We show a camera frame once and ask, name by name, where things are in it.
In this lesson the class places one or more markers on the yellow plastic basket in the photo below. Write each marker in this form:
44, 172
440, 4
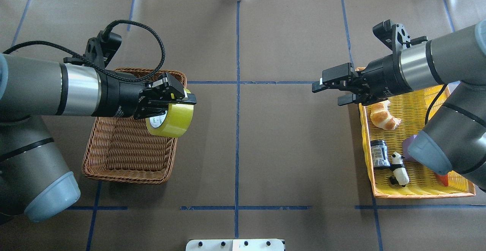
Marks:
411, 109

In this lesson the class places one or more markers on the toy croissant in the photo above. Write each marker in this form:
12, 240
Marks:
382, 118

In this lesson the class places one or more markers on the purple foam cube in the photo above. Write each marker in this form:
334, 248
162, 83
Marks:
405, 146

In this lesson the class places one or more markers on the yellow tape roll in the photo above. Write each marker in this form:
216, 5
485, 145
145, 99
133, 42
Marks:
173, 123

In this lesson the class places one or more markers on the toy carrot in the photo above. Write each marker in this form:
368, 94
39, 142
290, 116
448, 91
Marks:
443, 179

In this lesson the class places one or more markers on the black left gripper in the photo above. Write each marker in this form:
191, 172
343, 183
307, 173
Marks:
122, 95

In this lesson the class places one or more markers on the brown wicker basket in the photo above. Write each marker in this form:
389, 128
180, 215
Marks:
122, 150

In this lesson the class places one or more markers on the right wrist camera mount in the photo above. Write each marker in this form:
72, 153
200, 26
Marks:
395, 37

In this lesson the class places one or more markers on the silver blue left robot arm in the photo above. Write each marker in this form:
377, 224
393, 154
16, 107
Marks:
35, 179

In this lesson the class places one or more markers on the small dark can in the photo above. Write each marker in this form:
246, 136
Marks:
379, 153

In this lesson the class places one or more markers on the panda figurine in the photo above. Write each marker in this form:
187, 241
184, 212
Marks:
400, 176

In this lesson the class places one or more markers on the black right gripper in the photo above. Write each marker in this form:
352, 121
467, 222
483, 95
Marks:
383, 77

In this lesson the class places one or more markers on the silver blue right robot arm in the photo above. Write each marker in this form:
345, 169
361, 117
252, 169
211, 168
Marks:
454, 138

